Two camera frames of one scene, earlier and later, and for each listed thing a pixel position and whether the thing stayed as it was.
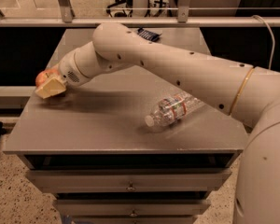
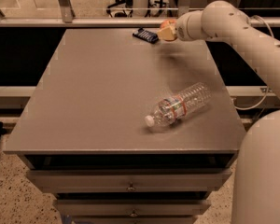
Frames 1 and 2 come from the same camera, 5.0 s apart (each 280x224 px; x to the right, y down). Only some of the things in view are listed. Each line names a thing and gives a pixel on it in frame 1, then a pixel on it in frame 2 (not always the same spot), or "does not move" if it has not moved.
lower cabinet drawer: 131,207 does not move
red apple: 46,76 -> 167,22
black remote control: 148,35 does not move
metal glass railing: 139,6 does not move
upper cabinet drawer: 184,180 does not move
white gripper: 67,71 -> 182,29
